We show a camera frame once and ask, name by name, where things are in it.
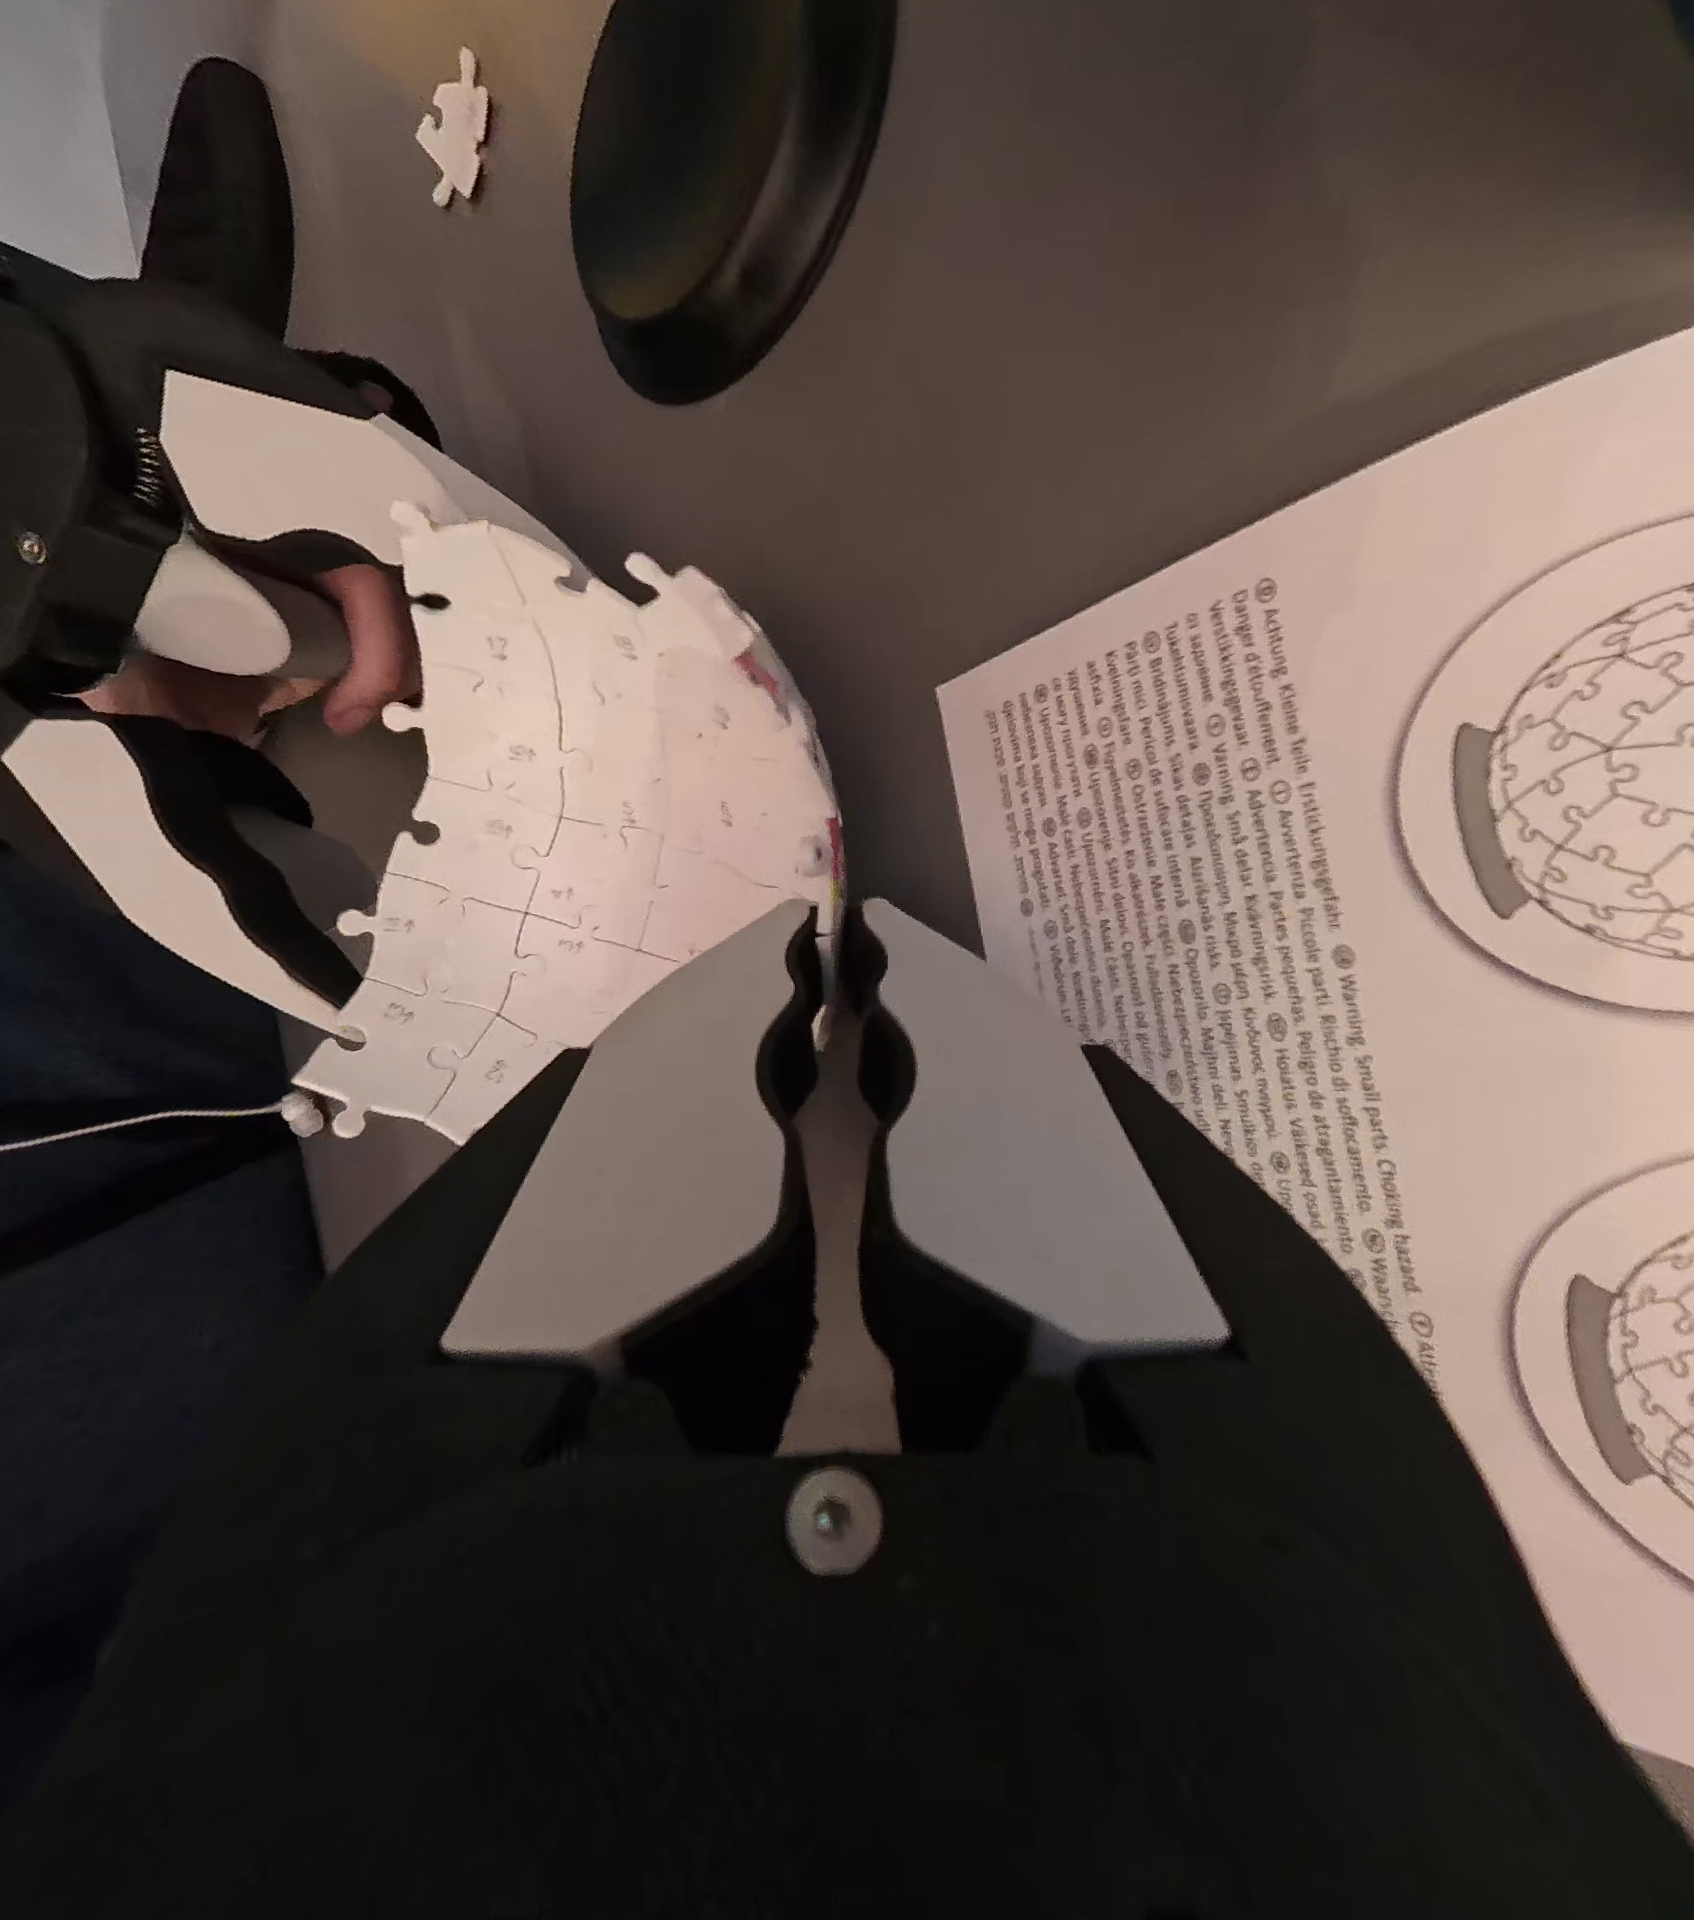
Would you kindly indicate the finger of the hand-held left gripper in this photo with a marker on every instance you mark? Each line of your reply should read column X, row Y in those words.
column 112, row 796
column 263, row 450

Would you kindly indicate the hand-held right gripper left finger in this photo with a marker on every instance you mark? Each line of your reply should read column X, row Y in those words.
column 639, row 1200

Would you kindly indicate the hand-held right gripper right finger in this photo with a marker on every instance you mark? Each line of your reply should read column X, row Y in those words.
column 1042, row 1200

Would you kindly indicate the assembled white puzzle section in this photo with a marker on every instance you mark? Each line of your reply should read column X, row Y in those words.
column 578, row 751

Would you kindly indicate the scattered loose puzzle pieces group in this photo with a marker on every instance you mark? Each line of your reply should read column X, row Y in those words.
column 452, row 126

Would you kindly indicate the black round ball stand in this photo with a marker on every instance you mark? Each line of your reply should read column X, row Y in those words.
column 728, row 180

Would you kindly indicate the person's left hand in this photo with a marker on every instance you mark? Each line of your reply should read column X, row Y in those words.
column 376, row 647

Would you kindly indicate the black chair armrest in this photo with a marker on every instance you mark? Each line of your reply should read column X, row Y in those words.
column 218, row 180

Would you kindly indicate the white instruction leaflet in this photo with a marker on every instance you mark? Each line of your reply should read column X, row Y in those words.
column 1299, row 900

